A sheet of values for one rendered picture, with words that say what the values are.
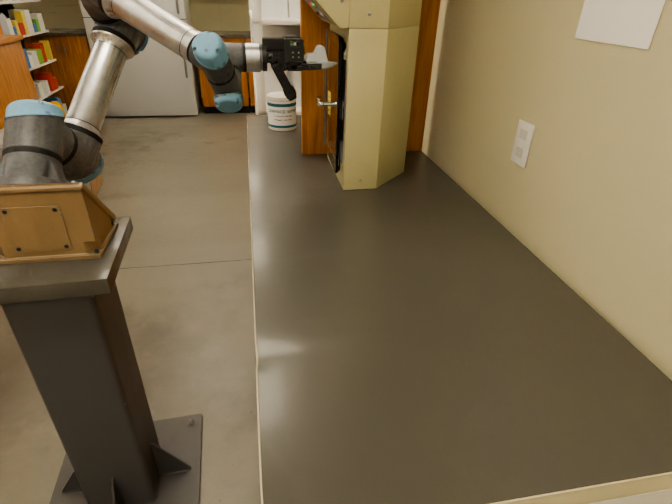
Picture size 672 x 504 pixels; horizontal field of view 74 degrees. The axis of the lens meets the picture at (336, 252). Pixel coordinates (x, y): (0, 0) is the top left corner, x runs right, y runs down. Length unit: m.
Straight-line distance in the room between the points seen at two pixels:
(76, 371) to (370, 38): 1.18
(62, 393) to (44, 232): 0.46
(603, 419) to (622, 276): 0.33
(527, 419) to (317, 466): 0.33
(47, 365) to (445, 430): 1.01
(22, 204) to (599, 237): 1.24
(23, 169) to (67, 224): 0.14
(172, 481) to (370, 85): 1.46
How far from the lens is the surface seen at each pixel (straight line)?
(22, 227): 1.21
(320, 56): 1.37
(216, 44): 1.17
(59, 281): 1.14
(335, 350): 0.83
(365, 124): 1.41
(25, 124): 1.24
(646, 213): 1.01
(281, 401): 0.75
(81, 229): 1.17
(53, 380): 1.41
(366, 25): 1.37
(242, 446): 1.88
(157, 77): 6.38
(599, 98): 1.12
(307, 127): 1.77
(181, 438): 1.93
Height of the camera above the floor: 1.50
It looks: 30 degrees down
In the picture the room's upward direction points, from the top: 2 degrees clockwise
